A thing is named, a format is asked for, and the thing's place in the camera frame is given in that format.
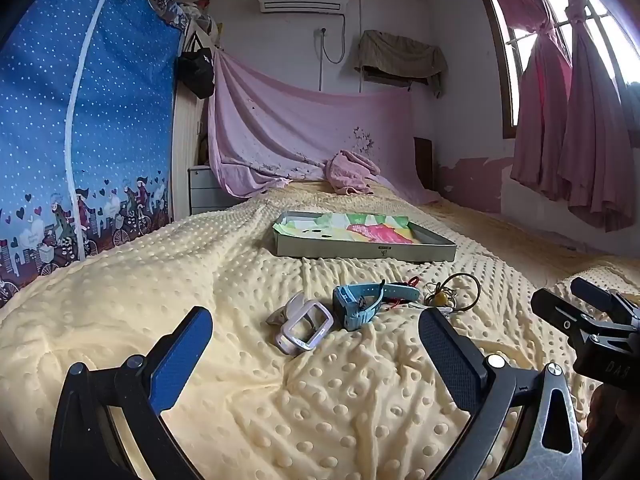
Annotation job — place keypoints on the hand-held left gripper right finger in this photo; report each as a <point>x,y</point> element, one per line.
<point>442,351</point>

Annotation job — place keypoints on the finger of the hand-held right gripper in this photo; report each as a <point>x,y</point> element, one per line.
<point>597,297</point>
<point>565,312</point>

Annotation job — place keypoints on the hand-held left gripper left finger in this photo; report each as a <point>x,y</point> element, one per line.
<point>183,355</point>

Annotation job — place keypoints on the blue wristwatch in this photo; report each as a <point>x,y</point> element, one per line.
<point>352,305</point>

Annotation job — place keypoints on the grey shallow cardboard box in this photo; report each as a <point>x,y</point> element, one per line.
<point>365,252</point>

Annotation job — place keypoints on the pink curtain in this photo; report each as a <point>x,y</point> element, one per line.
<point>585,135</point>

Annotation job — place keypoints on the grey drawer unit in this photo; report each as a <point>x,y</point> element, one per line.
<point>210,190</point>

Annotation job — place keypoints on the dark brown board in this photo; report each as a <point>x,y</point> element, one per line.
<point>423,160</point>

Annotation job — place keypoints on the crumpled pink towel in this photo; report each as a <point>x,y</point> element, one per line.
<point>350,170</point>

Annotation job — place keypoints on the light wooden cabinet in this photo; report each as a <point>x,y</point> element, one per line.
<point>187,135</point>

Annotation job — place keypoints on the pink hanging sheet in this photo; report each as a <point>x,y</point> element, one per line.
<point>280,125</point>

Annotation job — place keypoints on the blue dotted wardrobe cover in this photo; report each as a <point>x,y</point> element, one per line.
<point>120,110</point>

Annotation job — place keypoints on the black tote bag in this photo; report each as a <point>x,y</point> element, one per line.
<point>196,72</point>

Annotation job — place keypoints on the olive cloth on shelf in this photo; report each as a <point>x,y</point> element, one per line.
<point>400,52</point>

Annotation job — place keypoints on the fabric bundle atop cabinet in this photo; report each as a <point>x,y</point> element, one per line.
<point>200,20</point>

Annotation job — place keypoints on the brown window frame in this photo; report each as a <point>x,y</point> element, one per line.
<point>505,85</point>

